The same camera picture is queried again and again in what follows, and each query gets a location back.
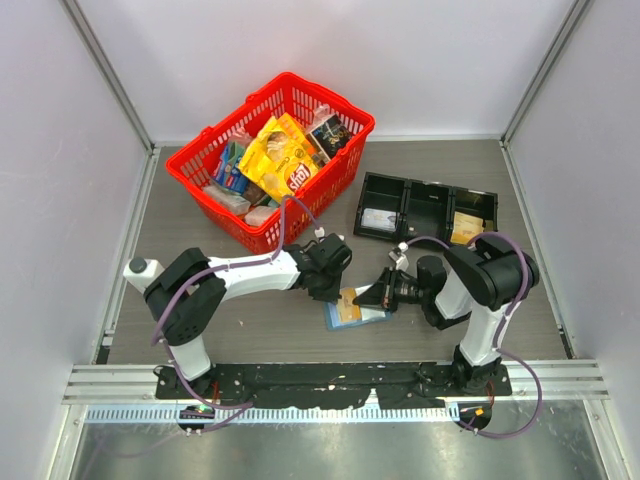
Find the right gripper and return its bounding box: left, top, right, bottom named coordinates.
left=354, top=266, right=429, bottom=311

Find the blue card holder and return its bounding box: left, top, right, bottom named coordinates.
left=324, top=285, right=392, bottom=331

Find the gold credit card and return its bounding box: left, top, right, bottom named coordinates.
left=450, top=211, right=485, bottom=245
left=336, top=287, right=362, bottom=326

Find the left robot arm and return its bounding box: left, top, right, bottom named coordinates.
left=123, top=234, right=352, bottom=398

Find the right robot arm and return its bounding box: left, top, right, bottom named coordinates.
left=353, top=232, right=540, bottom=395

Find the white card in tray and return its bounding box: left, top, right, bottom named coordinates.
left=361, top=208, right=397, bottom=232

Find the pink wrapped packet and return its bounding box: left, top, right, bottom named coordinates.
left=244, top=205, right=278, bottom=227

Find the black three-compartment tray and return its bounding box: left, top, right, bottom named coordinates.
left=353, top=172, right=498, bottom=245

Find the clear wrapped packet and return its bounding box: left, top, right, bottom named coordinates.
left=202, top=184, right=251, bottom=216

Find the yellow Lays chips bag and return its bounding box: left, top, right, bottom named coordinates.
left=239, top=113, right=320, bottom=204

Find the black snack box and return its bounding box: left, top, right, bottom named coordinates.
left=306, top=114, right=352, bottom=160

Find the blue green packet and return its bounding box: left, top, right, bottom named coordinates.
left=213, top=141, right=249, bottom=195

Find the red plastic shopping basket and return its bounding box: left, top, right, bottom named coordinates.
left=166, top=72, right=375, bottom=254

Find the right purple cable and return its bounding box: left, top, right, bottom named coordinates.
left=399, top=231, right=546, bottom=441

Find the purple cable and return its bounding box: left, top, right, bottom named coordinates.
left=399, top=231, right=546, bottom=441
left=149, top=195, right=326, bottom=431

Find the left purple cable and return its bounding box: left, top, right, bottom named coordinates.
left=149, top=195, right=326, bottom=431

